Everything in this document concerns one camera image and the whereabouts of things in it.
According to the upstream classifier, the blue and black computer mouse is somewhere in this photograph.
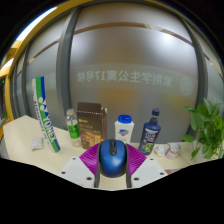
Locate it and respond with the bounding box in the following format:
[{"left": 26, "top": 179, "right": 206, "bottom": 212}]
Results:
[{"left": 97, "top": 138, "right": 129, "bottom": 179}]

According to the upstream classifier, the crumpled white tissue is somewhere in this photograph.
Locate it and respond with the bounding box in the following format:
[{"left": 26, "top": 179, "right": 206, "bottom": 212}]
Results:
[{"left": 153, "top": 143, "right": 167, "bottom": 158}]

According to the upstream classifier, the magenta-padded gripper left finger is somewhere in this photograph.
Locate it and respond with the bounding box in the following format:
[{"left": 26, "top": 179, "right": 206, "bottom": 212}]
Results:
[{"left": 60, "top": 142, "right": 101, "bottom": 189}]

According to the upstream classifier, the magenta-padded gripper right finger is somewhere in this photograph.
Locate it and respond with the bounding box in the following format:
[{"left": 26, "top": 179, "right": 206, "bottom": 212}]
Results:
[{"left": 125, "top": 143, "right": 169, "bottom": 189}]

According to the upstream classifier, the small white jar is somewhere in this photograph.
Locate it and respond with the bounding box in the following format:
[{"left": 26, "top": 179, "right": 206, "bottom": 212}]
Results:
[{"left": 164, "top": 142, "right": 182, "bottom": 161}]

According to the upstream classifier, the dark blue pump bottle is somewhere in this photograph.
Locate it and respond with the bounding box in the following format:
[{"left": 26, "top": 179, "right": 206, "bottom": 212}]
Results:
[{"left": 137, "top": 107, "right": 163, "bottom": 157}]

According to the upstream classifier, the clear bottle with green label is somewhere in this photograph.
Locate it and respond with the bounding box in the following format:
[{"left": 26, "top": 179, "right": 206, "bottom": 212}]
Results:
[{"left": 64, "top": 108, "right": 83, "bottom": 148}]

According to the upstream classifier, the small white wrapped packet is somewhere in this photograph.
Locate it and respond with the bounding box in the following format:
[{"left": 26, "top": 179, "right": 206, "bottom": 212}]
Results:
[{"left": 30, "top": 136, "right": 45, "bottom": 151}]

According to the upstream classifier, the brown cracker box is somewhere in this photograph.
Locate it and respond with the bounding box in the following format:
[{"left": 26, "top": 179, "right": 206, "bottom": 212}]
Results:
[{"left": 76, "top": 101, "right": 109, "bottom": 150}]

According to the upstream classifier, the green potted plant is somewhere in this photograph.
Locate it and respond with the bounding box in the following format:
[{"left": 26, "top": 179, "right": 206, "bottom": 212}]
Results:
[{"left": 181, "top": 97, "right": 224, "bottom": 164}]

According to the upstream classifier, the white green blue shuttlecock tube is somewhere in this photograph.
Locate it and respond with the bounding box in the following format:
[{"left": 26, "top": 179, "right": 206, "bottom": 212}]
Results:
[{"left": 31, "top": 76, "right": 62, "bottom": 154}]

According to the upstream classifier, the white bottle with blue cap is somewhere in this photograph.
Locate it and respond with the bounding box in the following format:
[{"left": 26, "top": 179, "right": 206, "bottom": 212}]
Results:
[{"left": 114, "top": 114, "right": 136, "bottom": 145}]

